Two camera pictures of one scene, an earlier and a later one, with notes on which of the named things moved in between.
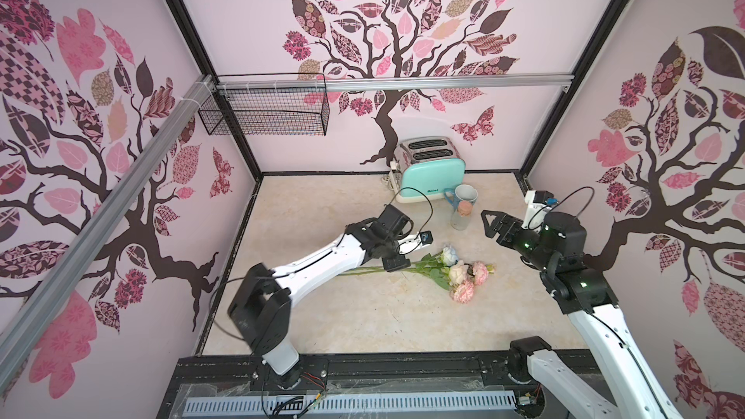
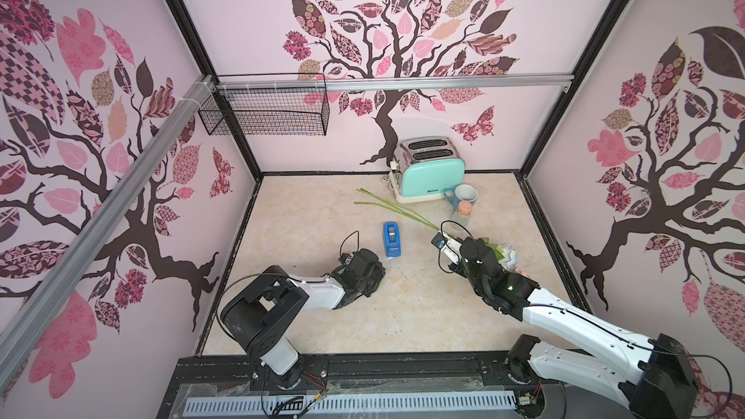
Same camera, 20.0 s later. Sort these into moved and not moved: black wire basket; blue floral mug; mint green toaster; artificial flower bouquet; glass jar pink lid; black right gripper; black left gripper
Moved: black right gripper; artificial flower bouquet; black left gripper
Not moved: black wire basket; blue floral mug; glass jar pink lid; mint green toaster
